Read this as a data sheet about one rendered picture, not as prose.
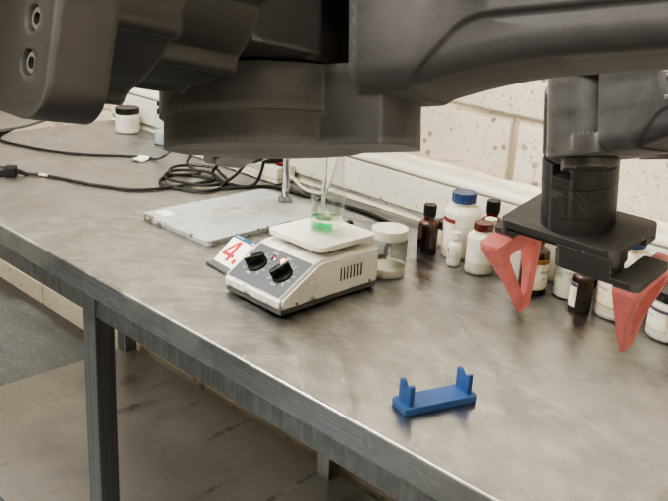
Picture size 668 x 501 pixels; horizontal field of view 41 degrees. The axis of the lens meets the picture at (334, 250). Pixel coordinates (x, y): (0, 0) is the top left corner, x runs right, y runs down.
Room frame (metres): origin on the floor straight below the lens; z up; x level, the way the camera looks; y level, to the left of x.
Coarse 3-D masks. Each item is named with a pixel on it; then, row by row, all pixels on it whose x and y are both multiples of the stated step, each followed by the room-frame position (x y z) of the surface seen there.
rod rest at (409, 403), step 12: (456, 384) 0.95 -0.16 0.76; (468, 384) 0.93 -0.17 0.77; (396, 396) 0.92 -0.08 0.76; (408, 396) 0.90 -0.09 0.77; (420, 396) 0.92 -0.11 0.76; (432, 396) 0.92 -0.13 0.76; (444, 396) 0.92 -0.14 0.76; (456, 396) 0.93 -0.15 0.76; (468, 396) 0.93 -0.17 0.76; (396, 408) 0.90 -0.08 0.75; (408, 408) 0.89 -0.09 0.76; (420, 408) 0.90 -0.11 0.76; (432, 408) 0.90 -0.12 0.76; (444, 408) 0.91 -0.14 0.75
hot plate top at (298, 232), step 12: (276, 228) 1.28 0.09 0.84; (288, 228) 1.28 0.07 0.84; (300, 228) 1.28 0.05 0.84; (348, 228) 1.30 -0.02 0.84; (360, 228) 1.30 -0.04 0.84; (288, 240) 1.24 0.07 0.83; (300, 240) 1.23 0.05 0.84; (312, 240) 1.23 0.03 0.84; (324, 240) 1.23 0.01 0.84; (336, 240) 1.24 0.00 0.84; (348, 240) 1.24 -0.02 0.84; (360, 240) 1.25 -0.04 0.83
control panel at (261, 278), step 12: (252, 252) 1.25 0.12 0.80; (264, 252) 1.24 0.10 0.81; (276, 252) 1.23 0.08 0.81; (240, 264) 1.23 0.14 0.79; (276, 264) 1.21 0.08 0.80; (300, 264) 1.19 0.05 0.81; (312, 264) 1.19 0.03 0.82; (240, 276) 1.21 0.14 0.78; (252, 276) 1.20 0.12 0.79; (264, 276) 1.19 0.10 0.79; (300, 276) 1.17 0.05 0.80; (264, 288) 1.17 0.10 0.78; (276, 288) 1.16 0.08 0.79; (288, 288) 1.15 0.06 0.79
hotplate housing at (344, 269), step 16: (272, 240) 1.27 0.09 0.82; (304, 256) 1.21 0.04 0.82; (320, 256) 1.21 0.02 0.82; (336, 256) 1.22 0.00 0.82; (352, 256) 1.23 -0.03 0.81; (368, 256) 1.26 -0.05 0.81; (320, 272) 1.19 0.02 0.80; (336, 272) 1.21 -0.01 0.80; (352, 272) 1.24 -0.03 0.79; (368, 272) 1.26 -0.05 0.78; (240, 288) 1.20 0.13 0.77; (256, 288) 1.18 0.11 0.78; (304, 288) 1.17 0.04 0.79; (320, 288) 1.19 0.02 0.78; (336, 288) 1.21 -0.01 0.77; (352, 288) 1.24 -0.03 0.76; (272, 304) 1.15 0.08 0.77; (288, 304) 1.15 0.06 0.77; (304, 304) 1.17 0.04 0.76
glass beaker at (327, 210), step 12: (312, 180) 1.28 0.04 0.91; (336, 180) 1.30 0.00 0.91; (312, 192) 1.27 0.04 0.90; (324, 192) 1.25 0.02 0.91; (336, 192) 1.26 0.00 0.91; (312, 204) 1.27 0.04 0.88; (324, 204) 1.25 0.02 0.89; (336, 204) 1.26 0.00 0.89; (312, 216) 1.26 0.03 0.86; (324, 216) 1.25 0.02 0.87; (336, 216) 1.26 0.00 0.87; (312, 228) 1.26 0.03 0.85; (324, 228) 1.25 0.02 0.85; (336, 228) 1.26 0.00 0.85
